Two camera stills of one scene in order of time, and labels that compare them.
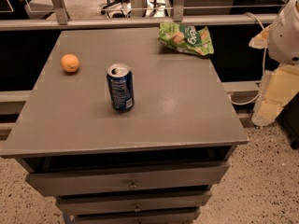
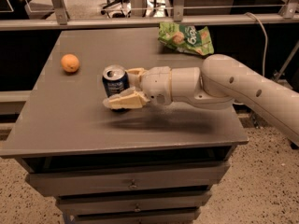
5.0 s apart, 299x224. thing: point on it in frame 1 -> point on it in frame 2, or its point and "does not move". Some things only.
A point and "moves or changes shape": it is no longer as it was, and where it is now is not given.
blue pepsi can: (121, 87) moves or changes shape
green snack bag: (186, 37) does not move
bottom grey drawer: (135, 216) does not move
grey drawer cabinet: (155, 163) does not move
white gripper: (285, 36) -> (156, 85)
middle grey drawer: (127, 202) does not move
